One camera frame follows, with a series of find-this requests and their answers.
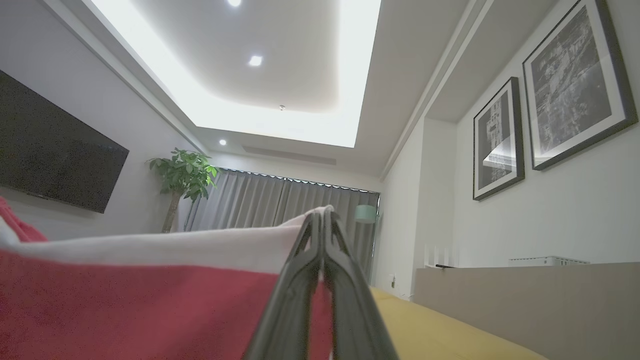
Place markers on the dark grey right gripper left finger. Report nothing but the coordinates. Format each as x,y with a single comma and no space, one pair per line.
292,305

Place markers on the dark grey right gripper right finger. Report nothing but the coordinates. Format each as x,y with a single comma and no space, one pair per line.
355,320

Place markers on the red and white garment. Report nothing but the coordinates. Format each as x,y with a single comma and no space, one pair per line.
125,300

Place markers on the small black object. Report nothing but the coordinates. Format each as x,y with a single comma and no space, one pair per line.
445,266

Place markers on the white upright slats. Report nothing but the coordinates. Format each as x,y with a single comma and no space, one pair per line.
440,256

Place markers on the mint shade floor lamp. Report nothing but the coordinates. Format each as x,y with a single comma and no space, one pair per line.
366,213

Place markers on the grey pleated curtain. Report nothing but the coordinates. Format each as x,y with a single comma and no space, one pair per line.
250,205

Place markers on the green leafy potted tree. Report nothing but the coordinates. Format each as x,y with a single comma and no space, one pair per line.
185,172

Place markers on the taupe low partition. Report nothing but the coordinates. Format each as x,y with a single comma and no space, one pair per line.
525,305

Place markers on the white flat device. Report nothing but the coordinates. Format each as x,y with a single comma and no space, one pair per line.
547,261

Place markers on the small black framed picture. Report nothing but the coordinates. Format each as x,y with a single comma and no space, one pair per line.
497,140

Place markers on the large black framed picture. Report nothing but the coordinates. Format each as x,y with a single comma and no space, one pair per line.
575,80

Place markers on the white wall outlet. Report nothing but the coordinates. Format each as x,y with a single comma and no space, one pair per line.
393,280

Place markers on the black wall television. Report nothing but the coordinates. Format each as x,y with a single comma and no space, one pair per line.
55,150

